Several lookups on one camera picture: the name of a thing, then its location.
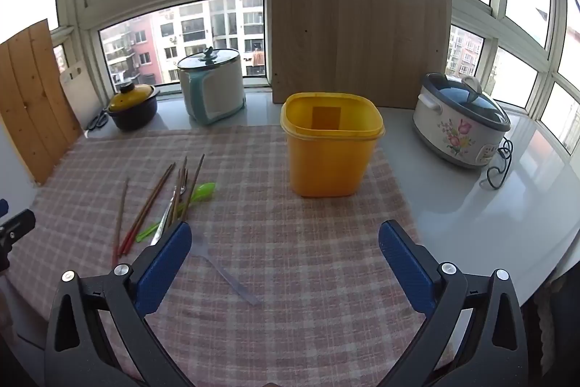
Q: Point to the dark casserole pot yellow lid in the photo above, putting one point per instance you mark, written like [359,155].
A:
[133,106]

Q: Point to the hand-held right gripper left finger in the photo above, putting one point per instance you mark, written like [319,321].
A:
[164,267]

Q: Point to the metal spoon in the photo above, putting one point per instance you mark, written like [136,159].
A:
[162,221]

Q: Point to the pink plaid cloth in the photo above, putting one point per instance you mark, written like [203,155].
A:
[294,224]

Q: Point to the yellow plastic container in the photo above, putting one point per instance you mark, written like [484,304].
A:
[330,155]

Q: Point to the white cutting board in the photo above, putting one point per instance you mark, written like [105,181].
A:
[81,97]

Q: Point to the large light wooden board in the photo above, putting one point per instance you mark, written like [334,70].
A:
[358,29]

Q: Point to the pine plank panel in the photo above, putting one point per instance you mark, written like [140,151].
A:
[31,97]

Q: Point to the clear plastic utensil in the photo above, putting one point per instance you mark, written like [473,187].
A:
[226,274]

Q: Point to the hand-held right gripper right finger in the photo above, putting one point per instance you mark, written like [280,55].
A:
[405,271]

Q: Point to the white teal electric pot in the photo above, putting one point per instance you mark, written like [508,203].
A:
[213,85]

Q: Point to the metal fork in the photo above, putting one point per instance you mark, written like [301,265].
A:
[183,189]

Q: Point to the floral white slow cooker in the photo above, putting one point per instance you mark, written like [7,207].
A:
[457,119]

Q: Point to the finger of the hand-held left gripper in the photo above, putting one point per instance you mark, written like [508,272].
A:
[17,226]

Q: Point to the green plastic spoon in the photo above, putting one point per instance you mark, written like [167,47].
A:
[204,191]

